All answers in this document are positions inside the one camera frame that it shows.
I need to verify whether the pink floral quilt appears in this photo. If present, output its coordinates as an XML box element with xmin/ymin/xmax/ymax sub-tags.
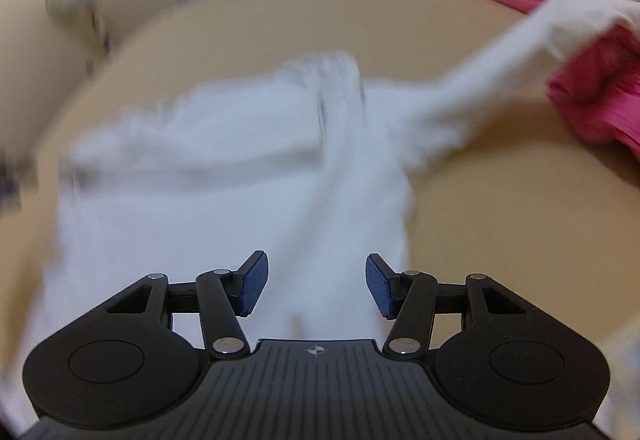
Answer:
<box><xmin>372</xmin><ymin>0</ymin><xmax>640</xmax><ymax>147</ymax></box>

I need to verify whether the white standing fan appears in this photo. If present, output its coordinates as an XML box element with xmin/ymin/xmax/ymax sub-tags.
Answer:
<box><xmin>44</xmin><ymin>0</ymin><xmax>112</xmax><ymax>74</ymax></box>

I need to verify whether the tan bed mat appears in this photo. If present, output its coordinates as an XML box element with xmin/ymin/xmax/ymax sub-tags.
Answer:
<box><xmin>0</xmin><ymin>0</ymin><xmax>640</xmax><ymax>351</ymax></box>

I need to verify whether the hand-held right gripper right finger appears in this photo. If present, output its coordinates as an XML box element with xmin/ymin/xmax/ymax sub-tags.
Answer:
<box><xmin>366</xmin><ymin>253</ymin><xmax>532</xmax><ymax>362</ymax></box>

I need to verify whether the white long-sleeve shirt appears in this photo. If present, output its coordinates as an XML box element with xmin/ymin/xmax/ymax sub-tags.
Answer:
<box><xmin>5</xmin><ymin>0</ymin><xmax>637</xmax><ymax>421</ymax></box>

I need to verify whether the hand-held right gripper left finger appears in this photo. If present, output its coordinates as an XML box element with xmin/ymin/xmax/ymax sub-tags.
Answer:
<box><xmin>102</xmin><ymin>250</ymin><xmax>270</xmax><ymax>362</ymax></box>

